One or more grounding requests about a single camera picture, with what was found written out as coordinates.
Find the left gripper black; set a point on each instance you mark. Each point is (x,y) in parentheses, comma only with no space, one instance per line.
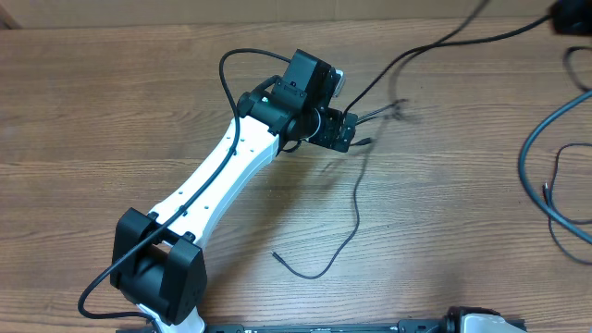
(326,135)

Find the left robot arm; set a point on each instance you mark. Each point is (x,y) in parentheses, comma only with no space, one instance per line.
(158,257)

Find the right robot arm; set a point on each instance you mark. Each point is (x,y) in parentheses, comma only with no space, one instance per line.
(571,17)

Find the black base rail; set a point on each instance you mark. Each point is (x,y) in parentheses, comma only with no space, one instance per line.
(458,319)

